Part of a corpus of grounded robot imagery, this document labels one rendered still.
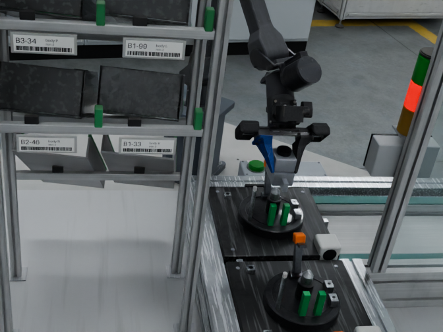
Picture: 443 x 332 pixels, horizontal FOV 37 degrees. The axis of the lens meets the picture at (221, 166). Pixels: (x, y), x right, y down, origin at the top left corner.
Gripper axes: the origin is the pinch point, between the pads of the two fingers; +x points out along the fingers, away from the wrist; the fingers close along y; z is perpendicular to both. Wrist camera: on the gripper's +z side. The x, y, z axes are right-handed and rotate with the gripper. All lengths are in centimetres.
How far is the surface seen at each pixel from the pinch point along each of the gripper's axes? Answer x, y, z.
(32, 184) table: -2, -52, -40
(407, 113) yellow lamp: -2.7, 16.6, 21.3
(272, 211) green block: 10.6, -1.5, -4.5
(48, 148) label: 6, -44, 25
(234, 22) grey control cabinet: -166, 58, -276
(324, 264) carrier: 21.6, 7.8, -1.7
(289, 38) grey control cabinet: -163, 101, -290
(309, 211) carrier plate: 8.9, 9.6, -13.7
